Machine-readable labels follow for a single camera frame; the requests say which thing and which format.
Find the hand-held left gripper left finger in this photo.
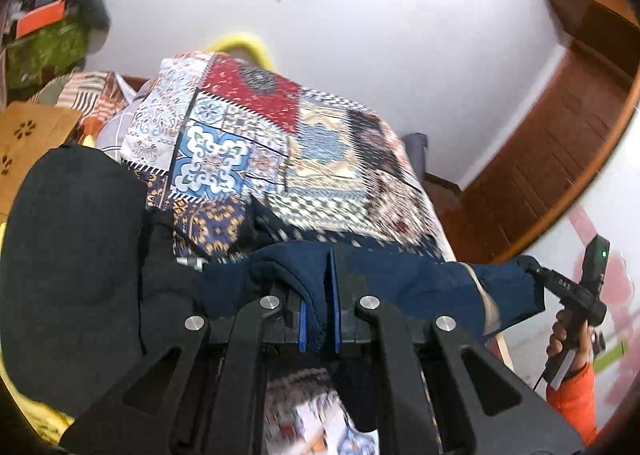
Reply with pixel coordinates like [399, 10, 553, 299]
[60, 285, 307, 455]

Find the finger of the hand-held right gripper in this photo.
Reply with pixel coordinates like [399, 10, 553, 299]
[517, 255, 551, 289]

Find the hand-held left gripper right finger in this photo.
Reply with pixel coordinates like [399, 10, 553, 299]
[326, 250, 587, 455]

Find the navy patterned hoodie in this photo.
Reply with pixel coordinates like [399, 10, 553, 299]
[200, 200, 549, 434]

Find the person's right forearm orange sleeve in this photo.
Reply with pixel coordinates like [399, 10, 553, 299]
[545, 362, 601, 447]

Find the person's right hand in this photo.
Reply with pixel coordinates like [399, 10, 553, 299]
[546, 307, 597, 377]

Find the brown wooden door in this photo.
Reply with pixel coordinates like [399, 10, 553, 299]
[424, 0, 640, 267]

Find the grey chair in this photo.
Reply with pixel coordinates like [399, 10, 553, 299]
[401, 132, 432, 182]

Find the patchwork printed blanket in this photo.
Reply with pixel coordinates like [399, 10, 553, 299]
[120, 50, 516, 455]

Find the black folded garment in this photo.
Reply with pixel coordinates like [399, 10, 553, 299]
[0, 144, 152, 418]

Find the yellow printed cloth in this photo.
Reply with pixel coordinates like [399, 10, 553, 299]
[0, 222, 77, 442]

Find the yellow plush toy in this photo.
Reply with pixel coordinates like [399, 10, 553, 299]
[206, 32, 274, 69]

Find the striped pillow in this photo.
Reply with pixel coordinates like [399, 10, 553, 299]
[29, 69, 132, 137]

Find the dark grey cushion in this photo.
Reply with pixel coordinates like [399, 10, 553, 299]
[59, 0, 112, 54]

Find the orange box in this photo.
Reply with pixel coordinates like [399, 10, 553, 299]
[14, 0, 69, 39]

